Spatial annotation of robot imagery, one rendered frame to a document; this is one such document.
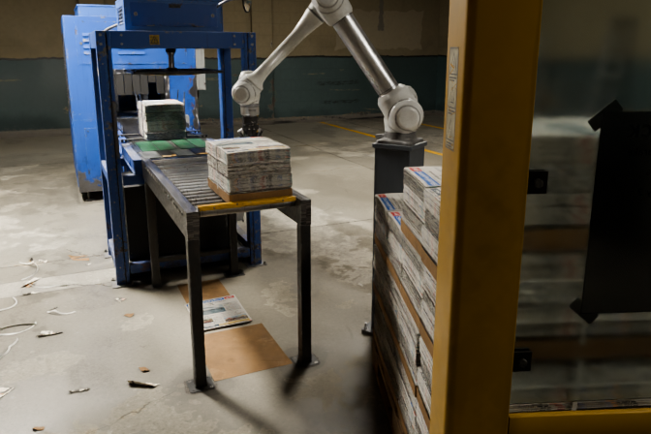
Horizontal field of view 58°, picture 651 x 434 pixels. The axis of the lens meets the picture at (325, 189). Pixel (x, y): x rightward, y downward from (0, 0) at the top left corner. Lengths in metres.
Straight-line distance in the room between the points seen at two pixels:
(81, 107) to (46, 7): 5.29
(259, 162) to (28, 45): 8.87
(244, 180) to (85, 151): 3.69
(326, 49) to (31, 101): 5.54
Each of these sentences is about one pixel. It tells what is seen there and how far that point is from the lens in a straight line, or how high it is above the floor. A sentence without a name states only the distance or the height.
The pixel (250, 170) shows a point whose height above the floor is 0.95.
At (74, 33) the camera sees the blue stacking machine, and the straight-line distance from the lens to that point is 5.98.
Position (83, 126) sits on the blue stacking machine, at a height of 0.74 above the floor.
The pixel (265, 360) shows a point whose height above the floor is 0.00.
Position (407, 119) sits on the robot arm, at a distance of 2.58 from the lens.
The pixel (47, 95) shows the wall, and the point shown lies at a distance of 11.14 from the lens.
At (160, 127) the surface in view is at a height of 0.89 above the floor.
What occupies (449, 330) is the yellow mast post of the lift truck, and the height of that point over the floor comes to 1.08.
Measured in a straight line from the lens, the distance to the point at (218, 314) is 3.38.
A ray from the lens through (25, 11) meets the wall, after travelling 11.15.
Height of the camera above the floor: 1.44
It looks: 13 degrees down
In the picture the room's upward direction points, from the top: straight up
